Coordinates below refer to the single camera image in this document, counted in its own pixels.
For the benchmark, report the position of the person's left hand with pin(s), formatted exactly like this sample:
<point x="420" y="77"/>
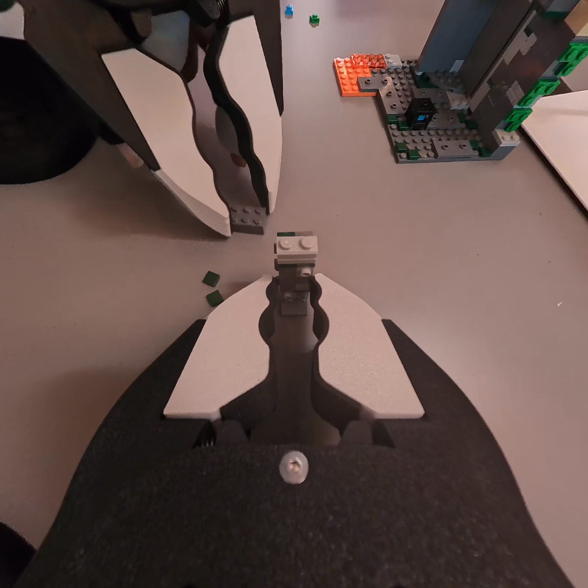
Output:
<point x="133" y="158"/>

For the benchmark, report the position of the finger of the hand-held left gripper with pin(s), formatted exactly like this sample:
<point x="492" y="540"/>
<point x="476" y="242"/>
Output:
<point x="156" y="119"/>
<point x="257" y="92"/>

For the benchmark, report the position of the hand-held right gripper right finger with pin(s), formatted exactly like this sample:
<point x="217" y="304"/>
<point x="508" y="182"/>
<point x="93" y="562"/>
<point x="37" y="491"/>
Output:
<point x="367" y="363"/>

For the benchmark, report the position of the black quilted elbow pad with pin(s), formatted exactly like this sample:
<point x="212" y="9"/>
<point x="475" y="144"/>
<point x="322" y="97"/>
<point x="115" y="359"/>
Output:
<point x="41" y="115"/>
<point x="13" y="556"/>

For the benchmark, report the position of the dark grey brick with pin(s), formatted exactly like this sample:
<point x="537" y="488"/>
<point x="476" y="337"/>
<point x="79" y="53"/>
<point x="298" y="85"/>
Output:
<point x="248" y="220"/>

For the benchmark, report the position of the small dark green tile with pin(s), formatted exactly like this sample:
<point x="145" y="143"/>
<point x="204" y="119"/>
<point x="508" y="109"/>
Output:
<point x="211" y="278"/>

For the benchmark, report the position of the grey brick pillar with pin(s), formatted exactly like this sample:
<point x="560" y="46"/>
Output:
<point x="296" y="257"/>

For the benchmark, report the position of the grey baseplate brick building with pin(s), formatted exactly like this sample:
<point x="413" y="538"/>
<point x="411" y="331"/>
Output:
<point x="459" y="101"/>

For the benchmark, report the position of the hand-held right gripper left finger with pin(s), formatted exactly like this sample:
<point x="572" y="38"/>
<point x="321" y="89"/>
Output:
<point x="220" y="363"/>

